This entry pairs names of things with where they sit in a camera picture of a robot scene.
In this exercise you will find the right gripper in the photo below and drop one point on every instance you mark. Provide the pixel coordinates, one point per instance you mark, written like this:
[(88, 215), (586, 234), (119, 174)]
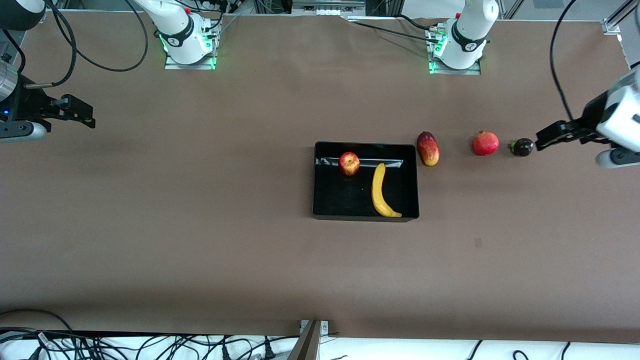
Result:
[(26, 106)]

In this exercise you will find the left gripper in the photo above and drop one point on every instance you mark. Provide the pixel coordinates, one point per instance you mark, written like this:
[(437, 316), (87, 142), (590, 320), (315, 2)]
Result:
[(592, 116)]

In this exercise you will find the yellow banana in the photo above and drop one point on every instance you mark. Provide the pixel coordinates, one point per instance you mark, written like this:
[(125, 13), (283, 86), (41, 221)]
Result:
[(378, 192)]

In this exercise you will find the red yellow apple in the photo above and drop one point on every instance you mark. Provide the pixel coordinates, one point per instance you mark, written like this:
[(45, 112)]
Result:
[(349, 163)]

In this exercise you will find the black plastic box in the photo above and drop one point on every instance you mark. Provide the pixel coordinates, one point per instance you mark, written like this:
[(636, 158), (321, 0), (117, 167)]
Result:
[(345, 200)]

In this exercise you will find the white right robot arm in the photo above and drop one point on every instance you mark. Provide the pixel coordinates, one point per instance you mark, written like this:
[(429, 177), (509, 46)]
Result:
[(180, 30)]

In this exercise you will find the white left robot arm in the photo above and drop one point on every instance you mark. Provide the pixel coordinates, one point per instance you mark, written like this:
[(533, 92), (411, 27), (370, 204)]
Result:
[(467, 35)]

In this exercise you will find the dark purple mangosteen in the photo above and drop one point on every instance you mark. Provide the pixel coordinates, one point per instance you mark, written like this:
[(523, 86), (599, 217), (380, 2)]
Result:
[(522, 148)]

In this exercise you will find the red pomegranate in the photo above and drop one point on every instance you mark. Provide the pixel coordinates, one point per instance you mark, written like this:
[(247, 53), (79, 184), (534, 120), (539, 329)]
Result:
[(485, 144)]

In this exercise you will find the red yellow mango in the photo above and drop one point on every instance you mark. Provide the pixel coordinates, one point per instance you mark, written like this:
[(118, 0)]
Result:
[(428, 149)]

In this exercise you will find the white power strip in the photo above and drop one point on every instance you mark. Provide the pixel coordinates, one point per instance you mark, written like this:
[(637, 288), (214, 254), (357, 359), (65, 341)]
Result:
[(327, 9)]

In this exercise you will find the brown table cover sheet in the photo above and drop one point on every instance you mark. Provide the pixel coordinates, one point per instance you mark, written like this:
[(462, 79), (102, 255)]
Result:
[(300, 275)]

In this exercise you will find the aluminium frame corner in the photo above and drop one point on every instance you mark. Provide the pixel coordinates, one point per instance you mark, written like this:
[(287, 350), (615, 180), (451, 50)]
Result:
[(611, 25)]

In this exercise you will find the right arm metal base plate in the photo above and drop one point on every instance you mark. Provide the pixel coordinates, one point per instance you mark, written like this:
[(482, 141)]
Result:
[(190, 66)]

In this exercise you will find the small metal bracket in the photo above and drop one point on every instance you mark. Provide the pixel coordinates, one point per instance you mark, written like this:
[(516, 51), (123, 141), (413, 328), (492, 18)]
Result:
[(325, 327)]

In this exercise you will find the aluminium profile post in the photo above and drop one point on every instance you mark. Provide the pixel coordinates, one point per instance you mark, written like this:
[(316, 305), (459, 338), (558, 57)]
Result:
[(305, 345)]

